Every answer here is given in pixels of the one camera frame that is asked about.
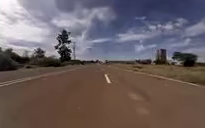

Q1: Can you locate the tall dark tree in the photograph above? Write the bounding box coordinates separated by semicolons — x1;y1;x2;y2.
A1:
54;29;73;63

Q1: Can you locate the broad green tree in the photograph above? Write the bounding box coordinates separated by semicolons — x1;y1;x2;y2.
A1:
171;51;199;68

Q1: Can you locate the grey building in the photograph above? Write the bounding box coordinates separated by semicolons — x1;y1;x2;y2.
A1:
155;48;168;65

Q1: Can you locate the dry grass verge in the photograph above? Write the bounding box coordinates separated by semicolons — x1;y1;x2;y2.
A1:
108;62;205;88

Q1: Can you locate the white dashed centre line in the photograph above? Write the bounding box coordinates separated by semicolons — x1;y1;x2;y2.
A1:
99;65;112;85

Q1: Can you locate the tall thin mast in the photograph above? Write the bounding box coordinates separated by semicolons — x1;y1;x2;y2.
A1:
72;41;77;61

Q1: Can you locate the reddish brown asphalt road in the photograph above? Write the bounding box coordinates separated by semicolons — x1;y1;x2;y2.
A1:
0;63;205;128

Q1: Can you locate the row of bushes and trees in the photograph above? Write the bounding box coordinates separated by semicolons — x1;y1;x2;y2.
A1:
0;43;85;73

